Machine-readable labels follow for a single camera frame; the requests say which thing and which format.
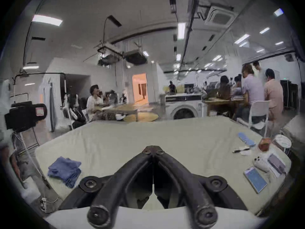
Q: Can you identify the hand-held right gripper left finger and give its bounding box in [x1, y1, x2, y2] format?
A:
[58, 146, 154, 229]

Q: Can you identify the blue striped card pack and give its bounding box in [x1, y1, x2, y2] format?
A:
[238, 132, 257, 147]

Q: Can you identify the clear cup with red drink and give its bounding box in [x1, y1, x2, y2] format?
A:
[258, 137, 272, 152]

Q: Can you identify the folded blue cloth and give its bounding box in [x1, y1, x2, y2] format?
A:
[48, 156, 82, 188]

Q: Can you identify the white round container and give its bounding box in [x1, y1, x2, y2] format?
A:
[273, 134, 292, 153]

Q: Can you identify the bed with pale green sheet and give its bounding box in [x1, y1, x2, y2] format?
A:
[34, 116, 292, 216]

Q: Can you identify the long wooden table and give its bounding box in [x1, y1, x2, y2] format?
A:
[94, 103, 153, 122]

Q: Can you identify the wooden desk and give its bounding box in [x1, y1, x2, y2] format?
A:
[203, 97, 244, 117]

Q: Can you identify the group of people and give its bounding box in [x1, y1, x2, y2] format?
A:
[216, 61, 284, 128]

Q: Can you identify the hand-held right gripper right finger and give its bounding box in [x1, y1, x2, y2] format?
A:
[153, 146, 248, 229]

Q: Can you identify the round yellow table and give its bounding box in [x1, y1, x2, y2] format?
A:
[123, 112, 159, 122]

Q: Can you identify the white hand controller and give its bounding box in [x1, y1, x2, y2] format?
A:
[253, 156, 271, 173]

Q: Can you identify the black camera on tripod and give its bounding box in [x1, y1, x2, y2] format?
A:
[4, 101, 48, 157]

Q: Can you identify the white chair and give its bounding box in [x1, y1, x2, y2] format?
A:
[237, 100, 272, 138]

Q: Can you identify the phone with blue screen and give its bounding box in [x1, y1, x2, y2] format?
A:
[244, 167, 268, 194]

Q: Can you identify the white washing machine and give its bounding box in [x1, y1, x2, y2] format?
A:
[165, 93, 208, 121]

